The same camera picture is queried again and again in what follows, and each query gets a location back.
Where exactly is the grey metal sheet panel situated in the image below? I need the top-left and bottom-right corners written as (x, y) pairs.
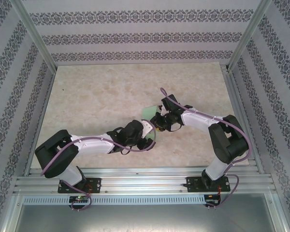
top-left (14, 204), bottom-right (285, 232)

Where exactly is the aluminium frame post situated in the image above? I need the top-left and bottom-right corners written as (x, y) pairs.
top-left (11, 0), bottom-right (58, 71)
top-left (226, 0), bottom-right (276, 73)

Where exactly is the green paper sheet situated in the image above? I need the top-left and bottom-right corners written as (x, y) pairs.
top-left (141, 105), bottom-right (160, 144)

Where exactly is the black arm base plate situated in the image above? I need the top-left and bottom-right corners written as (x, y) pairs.
top-left (186, 176), bottom-right (231, 193)
top-left (58, 177), bottom-right (102, 194)

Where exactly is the purple cable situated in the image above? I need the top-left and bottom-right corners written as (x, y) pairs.
top-left (40, 130), bottom-right (159, 213)
top-left (160, 87), bottom-right (252, 210)

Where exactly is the grey slotted cable duct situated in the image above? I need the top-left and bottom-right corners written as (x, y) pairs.
top-left (23, 195), bottom-right (206, 206)

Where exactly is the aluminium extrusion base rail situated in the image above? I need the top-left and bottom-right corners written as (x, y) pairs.
top-left (13, 166), bottom-right (274, 195)

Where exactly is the black wire loop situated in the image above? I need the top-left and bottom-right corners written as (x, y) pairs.
top-left (167, 122), bottom-right (185, 133)

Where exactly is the aluminium side rail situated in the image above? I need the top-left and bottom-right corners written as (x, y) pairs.
top-left (219, 64), bottom-right (265, 174)
top-left (23, 69), bottom-right (57, 176)

